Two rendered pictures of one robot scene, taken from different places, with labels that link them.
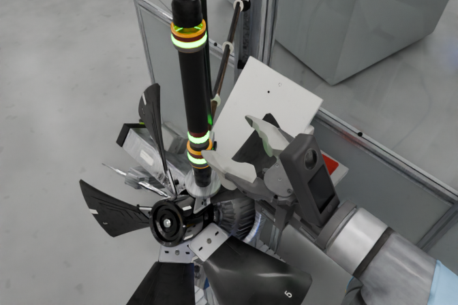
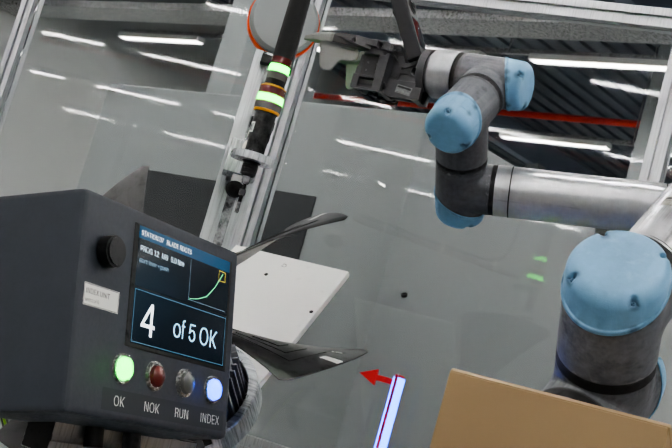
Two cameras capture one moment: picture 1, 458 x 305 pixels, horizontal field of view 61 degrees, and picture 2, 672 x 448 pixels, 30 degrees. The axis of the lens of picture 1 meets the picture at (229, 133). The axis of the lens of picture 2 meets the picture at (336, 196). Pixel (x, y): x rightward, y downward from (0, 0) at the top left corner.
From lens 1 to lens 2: 186 cm
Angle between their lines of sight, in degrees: 60
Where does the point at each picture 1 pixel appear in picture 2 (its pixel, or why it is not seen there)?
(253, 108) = (239, 293)
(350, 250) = (446, 53)
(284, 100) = (291, 279)
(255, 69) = not seen: hidden behind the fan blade
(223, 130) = not seen: hidden behind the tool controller
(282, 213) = (384, 61)
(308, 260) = not seen: outside the picture
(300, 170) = (407, 2)
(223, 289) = (240, 338)
